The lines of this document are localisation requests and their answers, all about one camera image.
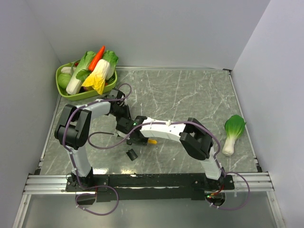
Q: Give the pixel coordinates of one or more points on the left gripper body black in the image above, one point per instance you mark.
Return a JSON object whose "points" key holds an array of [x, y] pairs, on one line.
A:
{"points": [[123, 111]]}

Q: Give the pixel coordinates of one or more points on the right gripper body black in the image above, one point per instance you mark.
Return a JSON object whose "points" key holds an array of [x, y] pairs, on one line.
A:
{"points": [[140, 141]]}

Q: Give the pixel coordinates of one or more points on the yellow handled screwdriver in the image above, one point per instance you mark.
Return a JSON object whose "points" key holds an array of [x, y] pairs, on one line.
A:
{"points": [[151, 141]]}

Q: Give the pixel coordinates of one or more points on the black battery cover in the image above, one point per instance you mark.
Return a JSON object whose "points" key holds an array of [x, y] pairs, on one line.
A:
{"points": [[132, 154]]}

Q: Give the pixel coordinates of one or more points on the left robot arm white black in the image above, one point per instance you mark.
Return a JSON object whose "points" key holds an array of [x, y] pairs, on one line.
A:
{"points": [[72, 131]]}

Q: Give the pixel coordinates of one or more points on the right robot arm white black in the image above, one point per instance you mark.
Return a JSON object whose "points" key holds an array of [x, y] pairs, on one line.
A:
{"points": [[194, 137]]}

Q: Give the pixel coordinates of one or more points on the yellow white napa cabbage toy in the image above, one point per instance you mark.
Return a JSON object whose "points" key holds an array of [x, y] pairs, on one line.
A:
{"points": [[97, 78]]}

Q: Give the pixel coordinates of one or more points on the green plastic basket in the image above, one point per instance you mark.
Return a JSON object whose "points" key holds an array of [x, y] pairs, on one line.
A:
{"points": [[82, 93]]}

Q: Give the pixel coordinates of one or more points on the green white bok choy toy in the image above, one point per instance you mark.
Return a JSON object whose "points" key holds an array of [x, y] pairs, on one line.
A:
{"points": [[80, 73]]}

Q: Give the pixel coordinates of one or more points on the green lettuce toy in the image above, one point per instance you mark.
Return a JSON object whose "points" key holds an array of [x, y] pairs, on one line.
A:
{"points": [[112, 58]]}

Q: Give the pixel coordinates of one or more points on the orange toy carrot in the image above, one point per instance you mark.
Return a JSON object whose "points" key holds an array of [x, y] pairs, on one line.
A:
{"points": [[96, 59]]}

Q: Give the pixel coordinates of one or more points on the round green cabbage toy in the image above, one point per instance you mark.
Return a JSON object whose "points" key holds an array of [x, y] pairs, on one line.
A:
{"points": [[63, 80]]}

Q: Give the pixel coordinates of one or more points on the white mushroom toy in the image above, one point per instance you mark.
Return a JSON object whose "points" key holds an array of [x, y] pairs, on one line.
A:
{"points": [[68, 70]]}

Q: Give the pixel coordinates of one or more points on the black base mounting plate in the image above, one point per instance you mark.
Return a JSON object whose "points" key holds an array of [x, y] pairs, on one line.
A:
{"points": [[192, 186]]}

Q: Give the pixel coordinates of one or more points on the bok choy toy on table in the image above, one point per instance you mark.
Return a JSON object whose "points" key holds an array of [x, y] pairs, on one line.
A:
{"points": [[234, 128]]}

